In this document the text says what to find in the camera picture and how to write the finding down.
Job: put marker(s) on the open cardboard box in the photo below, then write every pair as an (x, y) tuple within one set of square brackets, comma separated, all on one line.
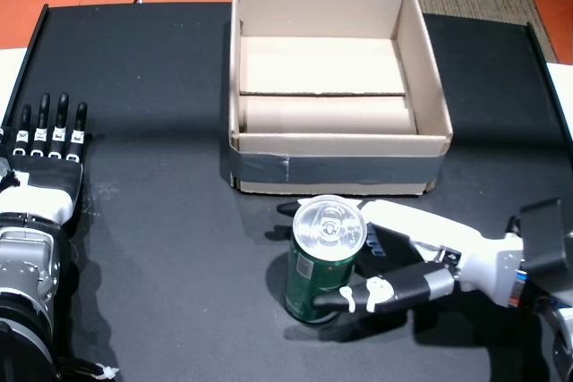
[(322, 69)]

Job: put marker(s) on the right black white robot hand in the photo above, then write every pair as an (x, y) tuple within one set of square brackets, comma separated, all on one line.
[(430, 243)]

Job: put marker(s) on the black table edge rail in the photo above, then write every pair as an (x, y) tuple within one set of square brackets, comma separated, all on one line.
[(544, 73), (24, 69)]

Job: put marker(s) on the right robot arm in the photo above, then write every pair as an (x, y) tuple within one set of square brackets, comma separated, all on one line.
[(544, 239)]

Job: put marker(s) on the green soda can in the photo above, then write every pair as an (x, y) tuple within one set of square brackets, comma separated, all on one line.
[(320, 283)]

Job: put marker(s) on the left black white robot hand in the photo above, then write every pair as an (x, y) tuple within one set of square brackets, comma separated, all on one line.
[(45, 185)]

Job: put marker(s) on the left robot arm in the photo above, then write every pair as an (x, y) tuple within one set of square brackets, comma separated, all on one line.
[(27, 292)]

